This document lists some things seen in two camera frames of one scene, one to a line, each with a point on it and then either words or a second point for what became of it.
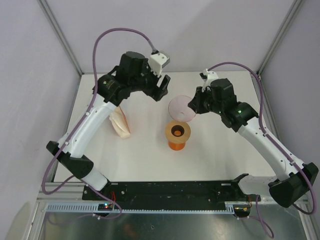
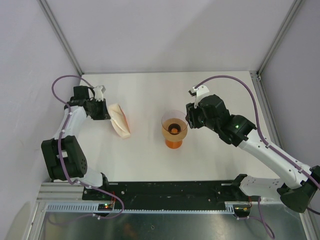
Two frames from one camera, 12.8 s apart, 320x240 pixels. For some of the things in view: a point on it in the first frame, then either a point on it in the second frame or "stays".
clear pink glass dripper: x=179 y=110 to x=174 y=121
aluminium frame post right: x=293 y=11 stays
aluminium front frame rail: x=68 y=191 stays
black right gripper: x=196 y=103 to x=191 y=113
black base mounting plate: x=173 y=192 stays
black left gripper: x=157 y=96 to x=104 y=114
